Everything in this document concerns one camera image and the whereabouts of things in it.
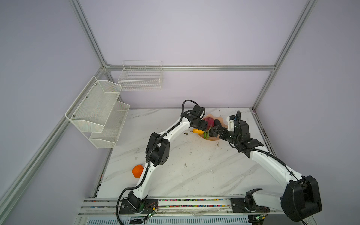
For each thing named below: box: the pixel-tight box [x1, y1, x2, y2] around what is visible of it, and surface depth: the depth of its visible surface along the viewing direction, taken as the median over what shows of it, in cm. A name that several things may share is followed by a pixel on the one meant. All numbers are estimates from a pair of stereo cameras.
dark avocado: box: [213, 119, 221, 127], surface depth 106 cm
